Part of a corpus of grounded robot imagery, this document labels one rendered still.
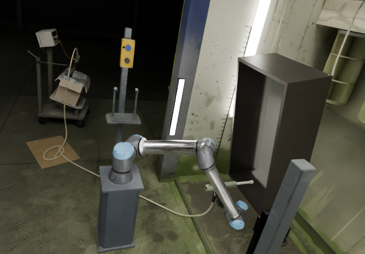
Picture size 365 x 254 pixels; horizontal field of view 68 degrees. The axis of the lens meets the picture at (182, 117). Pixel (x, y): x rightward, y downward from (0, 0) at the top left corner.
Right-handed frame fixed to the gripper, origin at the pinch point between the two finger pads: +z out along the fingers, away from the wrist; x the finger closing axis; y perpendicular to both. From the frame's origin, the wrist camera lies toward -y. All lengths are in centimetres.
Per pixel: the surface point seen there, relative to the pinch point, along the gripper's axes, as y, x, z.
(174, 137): -2, -17, 74
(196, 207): 49, -2, 19
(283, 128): -84, 15, -28
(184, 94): -51, -11, 80
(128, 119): -23, -66, 82
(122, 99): -35, -69, 101
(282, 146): -70, 19, -30
